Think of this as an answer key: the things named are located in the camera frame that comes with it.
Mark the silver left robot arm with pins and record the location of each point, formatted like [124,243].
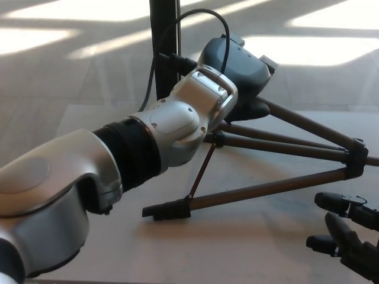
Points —
[171,124]

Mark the bronze tripod with black joints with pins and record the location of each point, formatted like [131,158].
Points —
[266,185]

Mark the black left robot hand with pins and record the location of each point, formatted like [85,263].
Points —
[240,68]

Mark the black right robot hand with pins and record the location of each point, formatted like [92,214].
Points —
[355,245]

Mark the black vertical pillar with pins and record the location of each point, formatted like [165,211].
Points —
[157,17]

